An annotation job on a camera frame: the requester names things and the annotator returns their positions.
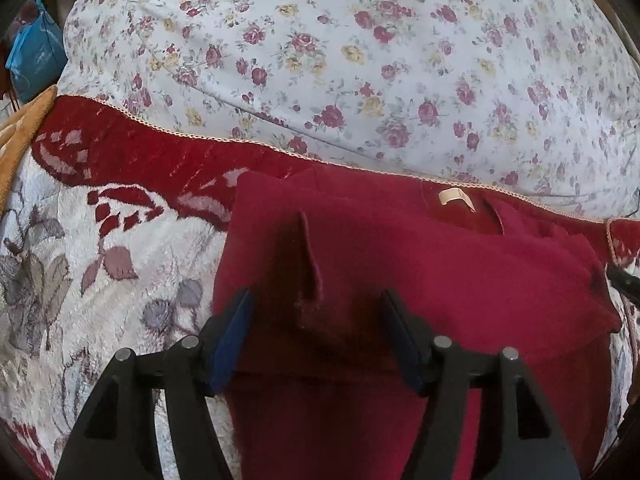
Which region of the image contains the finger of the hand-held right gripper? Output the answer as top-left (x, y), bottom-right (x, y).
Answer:
top-left (607, 265), bottom-right (640, 307)

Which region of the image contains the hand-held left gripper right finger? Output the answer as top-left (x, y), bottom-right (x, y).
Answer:
top-left (380, 290), bottom-right (583, 480)

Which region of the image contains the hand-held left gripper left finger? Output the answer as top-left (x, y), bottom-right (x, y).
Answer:
top-left (55, 287), bottom-right (256, 480)

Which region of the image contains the dark red garment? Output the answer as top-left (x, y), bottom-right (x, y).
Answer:
top-left (212, 165), bottom-right (623, 480)

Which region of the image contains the red and white plush blanket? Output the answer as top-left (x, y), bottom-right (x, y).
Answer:
top-left (0, 92), bottom-right (640, 480)

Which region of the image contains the floral white pillow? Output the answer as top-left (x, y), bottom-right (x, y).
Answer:
top-left (62, 0), bottom-right (640, 218)

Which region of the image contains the orange patterned mat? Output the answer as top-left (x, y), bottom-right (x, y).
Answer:
top-left (0, 85), bottom-right (59, 211)

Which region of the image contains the blue plastic bag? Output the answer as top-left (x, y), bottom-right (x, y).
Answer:
top-left (6, 0), bottom-right (69, 104)

